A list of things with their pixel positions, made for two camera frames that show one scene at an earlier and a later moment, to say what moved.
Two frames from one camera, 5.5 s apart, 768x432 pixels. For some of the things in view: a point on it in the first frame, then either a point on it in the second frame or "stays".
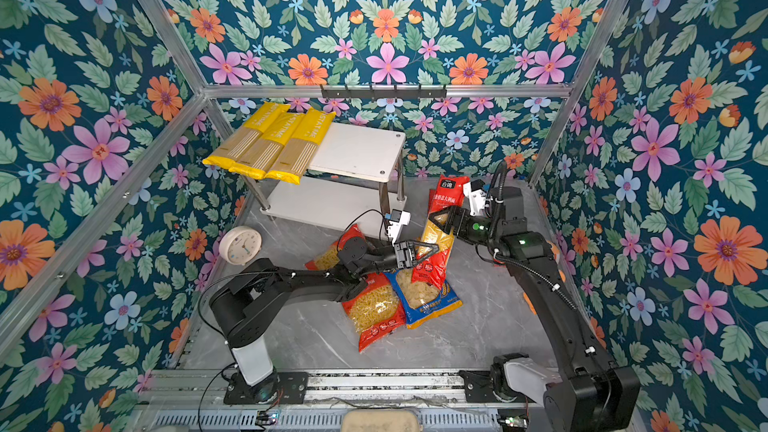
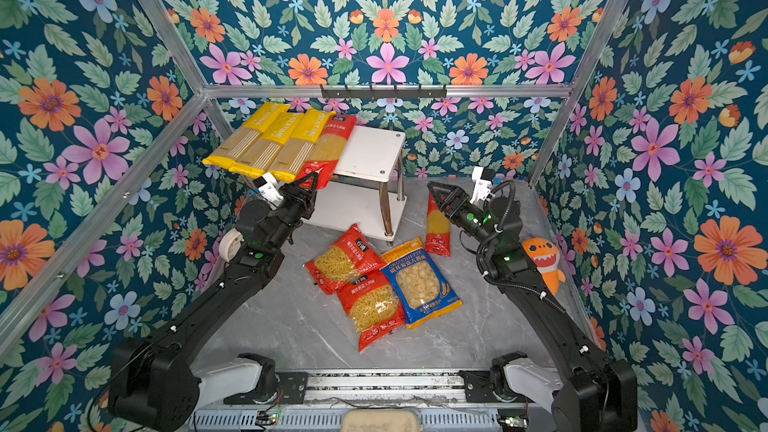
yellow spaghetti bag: x=232 y=149 stays
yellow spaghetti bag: x=294 y=159 stays
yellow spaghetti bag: x=263 y=154 stays
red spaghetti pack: x=446 y=191 → x=328 y=149
